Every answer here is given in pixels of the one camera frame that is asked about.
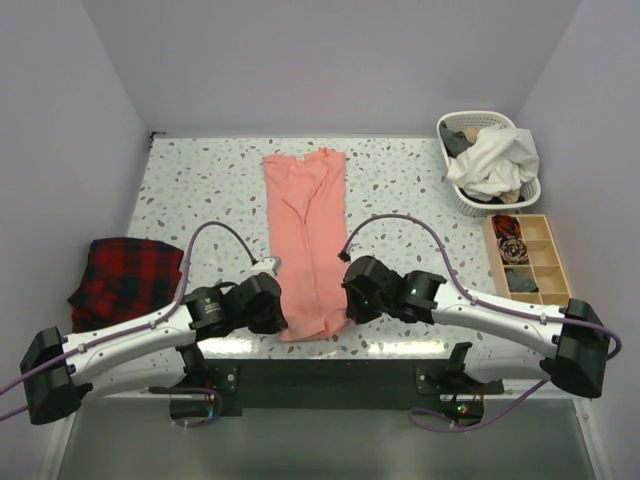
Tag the red black plaid shirt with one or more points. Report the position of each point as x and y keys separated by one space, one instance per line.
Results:
x=125 y=278

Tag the white garment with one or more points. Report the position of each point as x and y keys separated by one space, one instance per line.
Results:
x=501 y=160

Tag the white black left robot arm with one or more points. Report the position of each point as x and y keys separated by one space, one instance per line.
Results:
x=156 y=350

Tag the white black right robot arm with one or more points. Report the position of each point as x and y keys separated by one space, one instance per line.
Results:
x=565 y=345

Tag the red patterned rolled item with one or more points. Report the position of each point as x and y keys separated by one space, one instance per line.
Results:
x=506 y=227

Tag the dark grey garment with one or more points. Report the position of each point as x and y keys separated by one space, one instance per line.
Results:
x=455 y=142

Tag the wooden compartment tray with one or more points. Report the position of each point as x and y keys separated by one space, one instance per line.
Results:
x=544 y=265

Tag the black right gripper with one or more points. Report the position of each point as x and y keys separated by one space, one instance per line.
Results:
x=354 y=311

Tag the black white patterned rolled item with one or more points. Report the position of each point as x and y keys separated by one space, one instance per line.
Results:
x=513 y=251

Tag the white perforated laundry basket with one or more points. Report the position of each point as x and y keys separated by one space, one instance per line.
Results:
x=458 y=121

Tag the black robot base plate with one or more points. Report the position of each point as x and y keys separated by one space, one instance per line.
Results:
x=397 y=384

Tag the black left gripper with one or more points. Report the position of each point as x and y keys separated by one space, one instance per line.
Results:
x=275 y=324

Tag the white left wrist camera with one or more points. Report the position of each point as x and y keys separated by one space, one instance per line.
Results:
x=271 y=265

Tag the pink t shirt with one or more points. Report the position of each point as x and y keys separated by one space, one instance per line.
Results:
x=306 y=211

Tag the dark grey folded sock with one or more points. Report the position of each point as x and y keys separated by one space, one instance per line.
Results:
x=519 y=282

